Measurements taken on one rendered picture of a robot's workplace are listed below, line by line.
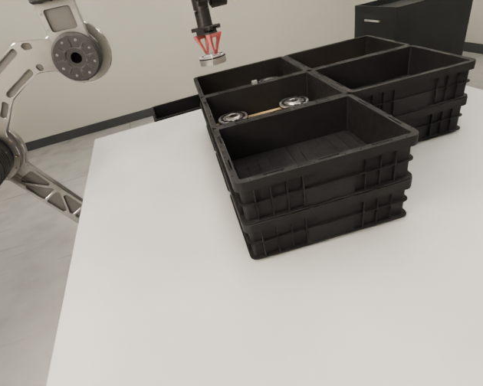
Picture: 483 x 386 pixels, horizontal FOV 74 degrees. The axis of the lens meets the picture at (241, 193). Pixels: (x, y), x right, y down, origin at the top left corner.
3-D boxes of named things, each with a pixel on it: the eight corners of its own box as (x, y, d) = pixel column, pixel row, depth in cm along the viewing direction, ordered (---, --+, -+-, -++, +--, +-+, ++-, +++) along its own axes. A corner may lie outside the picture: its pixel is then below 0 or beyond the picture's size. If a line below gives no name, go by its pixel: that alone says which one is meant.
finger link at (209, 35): (213, 52, 128) (207, 26, 123) (225, 50, 124) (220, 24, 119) (201, 57, 125) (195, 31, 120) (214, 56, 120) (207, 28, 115)
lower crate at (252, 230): (252, 266, 74) (243, 227, 67) (229, 197, 99) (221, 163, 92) (409, 219, 77) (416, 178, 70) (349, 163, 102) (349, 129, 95)
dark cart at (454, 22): (383, 138, 250) (394, 8, 199) (350, 119, 286) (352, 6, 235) (449, 116, 259) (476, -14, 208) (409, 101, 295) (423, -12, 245)
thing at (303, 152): (244, 230, 68) (234, 187, 62) (221, 166, 93) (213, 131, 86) (415, 181, 71) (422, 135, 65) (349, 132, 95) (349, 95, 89)
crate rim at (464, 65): (350, 101, 90) (350, 93, 89) (309, 76, 115) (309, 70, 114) (478, 67, 93) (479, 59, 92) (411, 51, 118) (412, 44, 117)
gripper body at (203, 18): (203, 31, 126) (198, 10, 122) (221, 28, 119) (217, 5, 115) (191, 34, 122) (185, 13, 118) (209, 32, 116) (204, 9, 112)
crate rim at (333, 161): (235, 195, 63) (233, 185, 61) (214, 136, 87) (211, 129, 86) (422, 143, 66) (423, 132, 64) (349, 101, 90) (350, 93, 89)
